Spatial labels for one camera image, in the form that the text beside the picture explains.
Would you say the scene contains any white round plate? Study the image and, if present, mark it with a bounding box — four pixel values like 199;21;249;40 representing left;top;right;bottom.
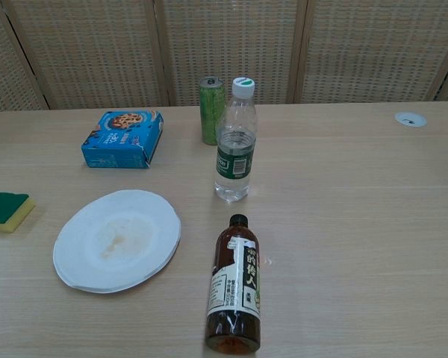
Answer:
52;189;182;295

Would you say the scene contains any green yellow sponge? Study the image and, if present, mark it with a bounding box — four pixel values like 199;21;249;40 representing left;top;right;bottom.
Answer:
0;191;37;235

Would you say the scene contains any clear water bottle green label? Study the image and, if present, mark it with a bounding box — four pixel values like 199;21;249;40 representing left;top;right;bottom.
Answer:
214;77;258;203

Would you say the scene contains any green drink can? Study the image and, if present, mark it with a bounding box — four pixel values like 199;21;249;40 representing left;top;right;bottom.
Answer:
199;76;226;146

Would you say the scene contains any brown tea bottle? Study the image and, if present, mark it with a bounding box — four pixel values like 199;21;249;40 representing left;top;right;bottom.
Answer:
205;213;263;354

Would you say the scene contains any blue cookie box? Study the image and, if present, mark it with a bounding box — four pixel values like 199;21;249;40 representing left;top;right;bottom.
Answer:
81;110;164;169

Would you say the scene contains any white round cable grommet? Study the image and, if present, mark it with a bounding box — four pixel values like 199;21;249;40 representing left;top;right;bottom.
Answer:
394;111;428;128

